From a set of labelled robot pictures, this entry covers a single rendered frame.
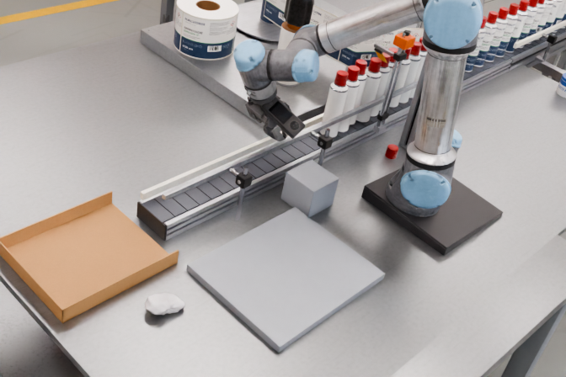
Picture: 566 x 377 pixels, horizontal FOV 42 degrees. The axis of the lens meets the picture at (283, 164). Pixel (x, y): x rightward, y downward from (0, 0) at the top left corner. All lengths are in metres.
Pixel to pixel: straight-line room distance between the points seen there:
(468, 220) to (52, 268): 1.06
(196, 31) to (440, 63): 0.99
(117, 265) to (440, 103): 0.81
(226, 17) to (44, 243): 0.99
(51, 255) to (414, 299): 0.84
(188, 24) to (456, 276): 1.14
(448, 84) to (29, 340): 1.44
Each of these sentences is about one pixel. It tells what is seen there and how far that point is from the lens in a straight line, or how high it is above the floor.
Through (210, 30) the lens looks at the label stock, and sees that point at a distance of 2.39.
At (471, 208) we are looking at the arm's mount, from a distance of 2.09.
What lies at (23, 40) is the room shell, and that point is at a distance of 4.37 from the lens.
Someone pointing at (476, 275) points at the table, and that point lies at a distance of 1.92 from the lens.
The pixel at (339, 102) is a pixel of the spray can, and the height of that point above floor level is 1.01.
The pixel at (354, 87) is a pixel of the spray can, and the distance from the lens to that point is 2.10.
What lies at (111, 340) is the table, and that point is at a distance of 1.58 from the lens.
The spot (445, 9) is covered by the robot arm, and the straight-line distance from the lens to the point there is 1.57.
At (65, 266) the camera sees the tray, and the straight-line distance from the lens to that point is 1.72.
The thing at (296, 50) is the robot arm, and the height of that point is 1.26.
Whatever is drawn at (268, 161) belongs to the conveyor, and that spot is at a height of 0.88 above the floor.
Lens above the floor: 2.03
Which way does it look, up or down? 35 degrees down
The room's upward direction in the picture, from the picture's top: 11 degrees clockwise
